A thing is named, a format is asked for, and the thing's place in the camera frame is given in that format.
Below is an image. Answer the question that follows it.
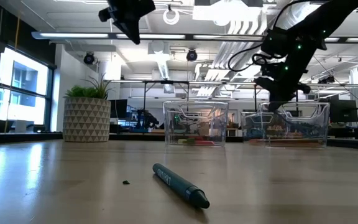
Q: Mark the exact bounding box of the clear plastic bin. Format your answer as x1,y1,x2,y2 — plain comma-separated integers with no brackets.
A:
240,101,331,149
162,100,229,147

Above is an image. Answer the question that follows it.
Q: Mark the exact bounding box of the yellow pencil pink cap eraser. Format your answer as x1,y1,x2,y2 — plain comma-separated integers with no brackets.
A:
249,138,295,146

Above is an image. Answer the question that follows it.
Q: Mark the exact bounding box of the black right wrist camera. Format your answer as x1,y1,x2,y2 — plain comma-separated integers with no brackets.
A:
295,81,312,95

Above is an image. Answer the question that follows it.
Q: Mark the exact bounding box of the black computer monitor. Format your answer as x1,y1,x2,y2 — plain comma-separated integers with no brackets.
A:
109,98,129,119
320,98,358,123

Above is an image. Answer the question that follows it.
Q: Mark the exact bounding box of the black background rig frame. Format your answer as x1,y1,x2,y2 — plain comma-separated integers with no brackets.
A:
141,79,300,113

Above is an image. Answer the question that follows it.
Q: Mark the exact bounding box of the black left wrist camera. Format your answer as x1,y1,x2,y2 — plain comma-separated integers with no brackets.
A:
98,6,114,22

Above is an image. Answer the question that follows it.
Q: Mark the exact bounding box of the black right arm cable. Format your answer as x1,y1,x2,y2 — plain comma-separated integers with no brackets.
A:
227,42,270,73

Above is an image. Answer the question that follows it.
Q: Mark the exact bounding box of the large dark-framed window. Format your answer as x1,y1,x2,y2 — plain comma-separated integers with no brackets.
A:
0,46,55,133

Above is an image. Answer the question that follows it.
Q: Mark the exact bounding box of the potted succulent patterned pot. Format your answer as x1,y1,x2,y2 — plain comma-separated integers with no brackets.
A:
62,73,113,143

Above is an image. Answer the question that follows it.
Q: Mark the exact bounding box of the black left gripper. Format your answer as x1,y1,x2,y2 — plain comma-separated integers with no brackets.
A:
107,0,157,45

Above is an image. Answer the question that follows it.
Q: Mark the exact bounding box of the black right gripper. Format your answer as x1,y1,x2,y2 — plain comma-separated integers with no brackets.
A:
255,26,328,113

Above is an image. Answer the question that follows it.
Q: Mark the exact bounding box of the long linear ceiling light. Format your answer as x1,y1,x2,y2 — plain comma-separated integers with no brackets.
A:
31,30,358,45

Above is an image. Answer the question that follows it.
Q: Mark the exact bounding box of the black aluminium table frame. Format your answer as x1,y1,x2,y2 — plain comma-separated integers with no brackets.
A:
0,131,358,152

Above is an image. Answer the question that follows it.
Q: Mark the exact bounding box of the dark green crayon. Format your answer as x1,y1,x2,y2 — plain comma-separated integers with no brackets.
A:
152,163,211,210

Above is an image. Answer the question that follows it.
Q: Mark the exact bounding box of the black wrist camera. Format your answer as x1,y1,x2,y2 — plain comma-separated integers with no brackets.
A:
295,81,312,95
98,6,114,22

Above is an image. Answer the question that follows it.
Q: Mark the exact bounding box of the black ceiling spotlight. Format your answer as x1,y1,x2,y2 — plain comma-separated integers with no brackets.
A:
83,51,96,66
185,48,198,62

